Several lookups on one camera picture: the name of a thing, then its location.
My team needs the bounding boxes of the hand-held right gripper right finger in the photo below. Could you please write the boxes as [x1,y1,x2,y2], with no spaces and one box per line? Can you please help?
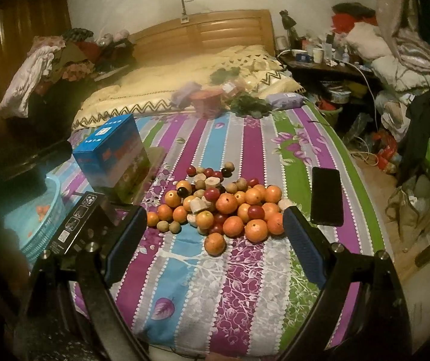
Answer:
[275,206,413,361]

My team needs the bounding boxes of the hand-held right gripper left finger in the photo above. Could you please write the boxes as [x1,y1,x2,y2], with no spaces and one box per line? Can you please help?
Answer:
[14,206,150,361]

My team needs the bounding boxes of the teal plastic basket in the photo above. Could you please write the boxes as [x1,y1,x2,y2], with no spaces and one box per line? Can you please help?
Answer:
[2,175,67,267]

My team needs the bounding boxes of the pile of mixed fruits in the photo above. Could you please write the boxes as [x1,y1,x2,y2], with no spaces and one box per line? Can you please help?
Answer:
[145,162,294,257]

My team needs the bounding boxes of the black smartphone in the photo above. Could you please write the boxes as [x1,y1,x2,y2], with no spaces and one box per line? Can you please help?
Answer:
[310,166,344,227]

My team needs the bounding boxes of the blue cardboard box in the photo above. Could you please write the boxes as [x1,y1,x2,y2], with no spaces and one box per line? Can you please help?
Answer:
[72,113,151,200]

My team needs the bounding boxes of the striped floral bed sheet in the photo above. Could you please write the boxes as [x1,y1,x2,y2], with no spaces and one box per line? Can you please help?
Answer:
[60,98,386,354]

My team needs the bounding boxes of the green plastic basin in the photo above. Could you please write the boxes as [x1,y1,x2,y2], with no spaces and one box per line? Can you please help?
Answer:
[318,105,345,126]

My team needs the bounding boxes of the pile of clothes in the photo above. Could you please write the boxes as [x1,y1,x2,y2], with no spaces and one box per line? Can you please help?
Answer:
[0,26,136,119]

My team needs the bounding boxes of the purple packet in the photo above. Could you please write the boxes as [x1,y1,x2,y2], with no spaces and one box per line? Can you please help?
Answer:
[268,92,306,110]

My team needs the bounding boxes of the green leafy bunch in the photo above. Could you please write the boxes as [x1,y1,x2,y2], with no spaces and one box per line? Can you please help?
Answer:
[230,94,272,119]
[209,66,242,83]

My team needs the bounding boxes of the cream zigzag quilt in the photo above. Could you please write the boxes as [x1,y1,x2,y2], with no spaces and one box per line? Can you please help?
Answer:
[71,44,294,130]

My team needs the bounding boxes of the red plastic container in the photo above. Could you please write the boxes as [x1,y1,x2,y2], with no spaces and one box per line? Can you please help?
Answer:
[191,88,224,119]

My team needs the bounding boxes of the dark wooden nightstand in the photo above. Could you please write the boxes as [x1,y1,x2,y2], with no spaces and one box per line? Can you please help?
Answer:
[277,58,373,94]

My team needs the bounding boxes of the brown wooden wardrobe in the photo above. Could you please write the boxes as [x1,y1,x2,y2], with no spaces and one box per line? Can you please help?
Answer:
[0,0,73,147]

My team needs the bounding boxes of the heap of bedding and clothes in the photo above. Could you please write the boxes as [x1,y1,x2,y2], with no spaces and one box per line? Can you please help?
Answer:
[331,2,430,94]

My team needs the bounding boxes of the wooden headboard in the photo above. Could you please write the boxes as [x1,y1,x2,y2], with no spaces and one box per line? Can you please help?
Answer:
[128,9,276,64]

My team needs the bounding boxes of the beige curtain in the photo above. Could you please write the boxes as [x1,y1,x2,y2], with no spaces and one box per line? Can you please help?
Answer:
[367,0,430,72]

